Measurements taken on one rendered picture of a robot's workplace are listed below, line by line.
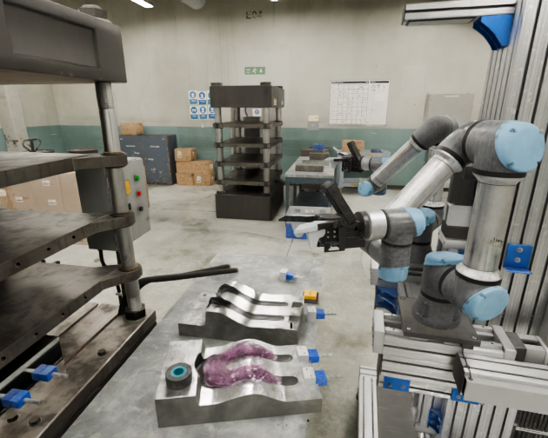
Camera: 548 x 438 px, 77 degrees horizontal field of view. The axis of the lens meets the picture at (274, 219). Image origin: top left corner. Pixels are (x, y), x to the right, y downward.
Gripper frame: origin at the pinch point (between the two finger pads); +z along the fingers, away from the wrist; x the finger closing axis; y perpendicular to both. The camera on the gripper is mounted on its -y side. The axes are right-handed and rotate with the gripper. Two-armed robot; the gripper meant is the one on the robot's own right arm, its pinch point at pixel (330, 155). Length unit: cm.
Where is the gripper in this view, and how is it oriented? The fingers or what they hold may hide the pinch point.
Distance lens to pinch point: 199.4
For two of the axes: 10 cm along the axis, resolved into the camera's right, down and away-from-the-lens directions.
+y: 0.9, 9.1, 4.0
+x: 6.3, -3.6, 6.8
